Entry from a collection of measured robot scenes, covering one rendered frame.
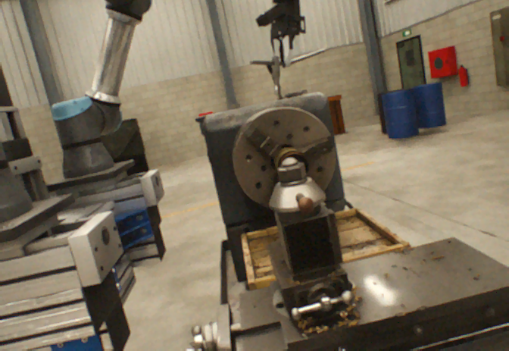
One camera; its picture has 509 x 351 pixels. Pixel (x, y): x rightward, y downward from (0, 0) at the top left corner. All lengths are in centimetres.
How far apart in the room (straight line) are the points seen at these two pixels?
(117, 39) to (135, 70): 990
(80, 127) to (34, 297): 58
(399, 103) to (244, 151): 647
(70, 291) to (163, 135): 1038
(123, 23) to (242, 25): 1037
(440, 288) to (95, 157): 96
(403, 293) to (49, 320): 57
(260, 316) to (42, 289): 37
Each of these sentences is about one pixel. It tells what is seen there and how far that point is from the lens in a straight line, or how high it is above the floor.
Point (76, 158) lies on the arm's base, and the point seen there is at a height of 122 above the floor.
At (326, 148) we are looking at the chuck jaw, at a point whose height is 109.
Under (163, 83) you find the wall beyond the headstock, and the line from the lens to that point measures 1105.
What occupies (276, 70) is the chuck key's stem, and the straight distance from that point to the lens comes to 112.
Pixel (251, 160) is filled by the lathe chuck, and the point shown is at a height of 110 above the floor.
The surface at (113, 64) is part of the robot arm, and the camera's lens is 128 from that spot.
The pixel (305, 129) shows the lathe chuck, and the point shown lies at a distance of 110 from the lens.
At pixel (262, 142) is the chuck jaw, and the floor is 115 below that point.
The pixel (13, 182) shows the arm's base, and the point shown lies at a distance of 77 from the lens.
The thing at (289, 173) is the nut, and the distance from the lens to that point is 48.
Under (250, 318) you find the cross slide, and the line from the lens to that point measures 56.
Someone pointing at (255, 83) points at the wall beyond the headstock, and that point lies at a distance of 1131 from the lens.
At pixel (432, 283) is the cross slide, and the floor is 97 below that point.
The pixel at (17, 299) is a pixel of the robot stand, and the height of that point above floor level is 103.
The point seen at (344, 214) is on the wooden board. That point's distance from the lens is 109.
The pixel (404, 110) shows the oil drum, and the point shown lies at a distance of 746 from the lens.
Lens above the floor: 127
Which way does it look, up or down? 9 degrees down
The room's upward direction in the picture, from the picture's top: 12 degrees counter-clockwise
